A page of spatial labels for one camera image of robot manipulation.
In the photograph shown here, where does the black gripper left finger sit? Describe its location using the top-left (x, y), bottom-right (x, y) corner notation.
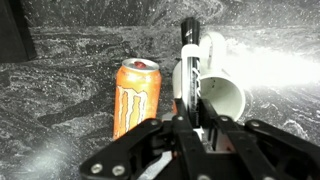
top-left (78, 97), bottom-right (214, 180)

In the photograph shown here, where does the orange energy drink can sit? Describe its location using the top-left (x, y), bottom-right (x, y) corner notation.
top-left (112, 57), bottom-right (163, 141)

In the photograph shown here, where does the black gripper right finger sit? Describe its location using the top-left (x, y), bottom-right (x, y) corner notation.
top-left (198, 97), bottom-right (320, 180)

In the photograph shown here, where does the white ceramic mug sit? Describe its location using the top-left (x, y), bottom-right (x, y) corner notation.
top-left (171, 31), bottom-right (247, 123)

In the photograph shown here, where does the thick black white Expo marker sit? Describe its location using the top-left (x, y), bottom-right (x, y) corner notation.
top-left (179, 16), bottom-right (202, 130)

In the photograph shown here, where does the black rectangular object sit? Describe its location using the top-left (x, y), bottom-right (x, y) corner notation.
top-left (0, 0), bottom-right (38, 64)

